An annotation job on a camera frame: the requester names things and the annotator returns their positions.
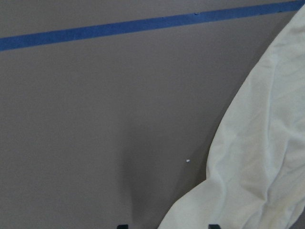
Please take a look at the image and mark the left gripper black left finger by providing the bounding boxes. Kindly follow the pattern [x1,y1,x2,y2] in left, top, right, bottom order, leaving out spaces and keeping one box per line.
[116,224,129,229]

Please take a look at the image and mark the beige long sleeve shirt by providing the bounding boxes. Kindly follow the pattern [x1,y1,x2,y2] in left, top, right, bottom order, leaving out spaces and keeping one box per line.
[160,8,305,229]

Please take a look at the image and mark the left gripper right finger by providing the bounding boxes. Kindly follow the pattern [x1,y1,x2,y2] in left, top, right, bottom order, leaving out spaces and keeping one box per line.
[208,224,220,229]

